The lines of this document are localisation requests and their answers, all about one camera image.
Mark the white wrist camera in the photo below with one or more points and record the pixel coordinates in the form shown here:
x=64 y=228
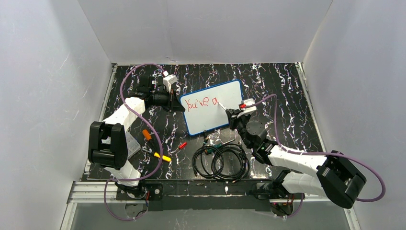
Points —
x=169 y=80
x=247 y=107

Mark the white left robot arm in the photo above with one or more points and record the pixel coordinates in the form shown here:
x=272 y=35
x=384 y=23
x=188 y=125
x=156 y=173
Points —
x=107 y=139

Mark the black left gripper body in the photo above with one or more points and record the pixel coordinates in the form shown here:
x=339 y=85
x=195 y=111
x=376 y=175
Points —
x=172 y=101

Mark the red marker cap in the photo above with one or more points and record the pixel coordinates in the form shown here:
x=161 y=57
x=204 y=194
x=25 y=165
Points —
x=182 y=145

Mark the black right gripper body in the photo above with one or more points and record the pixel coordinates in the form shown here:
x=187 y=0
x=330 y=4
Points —
x=234 y=119

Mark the aluminium table edge rail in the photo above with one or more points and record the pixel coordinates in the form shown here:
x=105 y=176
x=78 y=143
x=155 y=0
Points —
x=302 y=78

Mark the blue framed whiteboard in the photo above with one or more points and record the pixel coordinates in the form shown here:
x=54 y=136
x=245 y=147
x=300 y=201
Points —
x=202 y=113

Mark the clear plastic organizer box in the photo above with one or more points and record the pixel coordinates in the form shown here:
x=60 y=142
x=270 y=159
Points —
x=133 y=145

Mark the green handled screwdriver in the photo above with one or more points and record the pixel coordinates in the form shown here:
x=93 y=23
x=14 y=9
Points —
x=218 y=145

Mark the front aluminium frame rail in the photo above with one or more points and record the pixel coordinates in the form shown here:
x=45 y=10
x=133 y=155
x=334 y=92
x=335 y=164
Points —
x=94 y=191

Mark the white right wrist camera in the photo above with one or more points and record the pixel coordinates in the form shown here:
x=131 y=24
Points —
x=247 y=107

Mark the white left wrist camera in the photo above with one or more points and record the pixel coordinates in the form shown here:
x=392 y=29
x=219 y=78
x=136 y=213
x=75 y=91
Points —
x=169 y=80

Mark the orange handled screwdriver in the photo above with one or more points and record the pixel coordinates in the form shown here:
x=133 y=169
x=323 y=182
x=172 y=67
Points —
x=149 y=140

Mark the yellow handled tool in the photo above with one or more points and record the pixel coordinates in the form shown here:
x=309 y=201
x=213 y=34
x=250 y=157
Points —
x=164 y=158

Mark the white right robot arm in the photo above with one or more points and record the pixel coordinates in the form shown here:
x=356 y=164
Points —
x=331 y=176

